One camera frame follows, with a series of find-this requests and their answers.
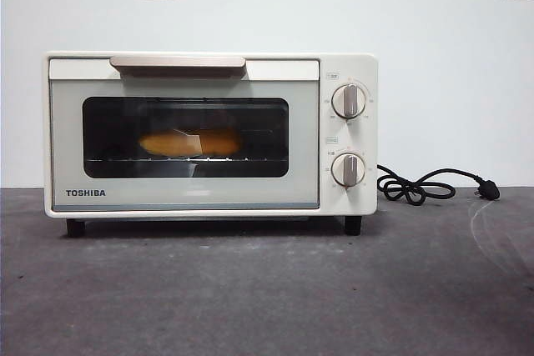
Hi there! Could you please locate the beige oven door handle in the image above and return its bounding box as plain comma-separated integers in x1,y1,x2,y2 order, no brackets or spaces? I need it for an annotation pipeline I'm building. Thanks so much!
109,54,246,80

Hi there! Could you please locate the glass oven door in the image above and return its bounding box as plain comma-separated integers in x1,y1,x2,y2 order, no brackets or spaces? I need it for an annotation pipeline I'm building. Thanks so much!
48,58,321,210

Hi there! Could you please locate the black oven foot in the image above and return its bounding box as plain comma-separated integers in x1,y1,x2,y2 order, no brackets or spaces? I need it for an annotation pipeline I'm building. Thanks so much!
65,218,87,237
344,214,363,236

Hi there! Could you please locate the beige oven knob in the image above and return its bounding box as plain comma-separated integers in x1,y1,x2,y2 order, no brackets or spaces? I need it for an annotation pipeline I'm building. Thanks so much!
331,83,368,119
330,152,367,188

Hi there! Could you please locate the white Toshiba toaster oven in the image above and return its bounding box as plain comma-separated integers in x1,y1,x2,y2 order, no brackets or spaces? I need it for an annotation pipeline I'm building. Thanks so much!
43,50,380,237

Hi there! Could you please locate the metal wire oven rack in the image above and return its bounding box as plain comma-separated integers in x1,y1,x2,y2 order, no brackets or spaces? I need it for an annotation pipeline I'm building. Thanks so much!
85,157,289,163

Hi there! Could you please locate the black power cable with plug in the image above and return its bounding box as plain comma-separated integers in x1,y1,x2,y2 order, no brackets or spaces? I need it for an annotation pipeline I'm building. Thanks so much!
376,163,501,203

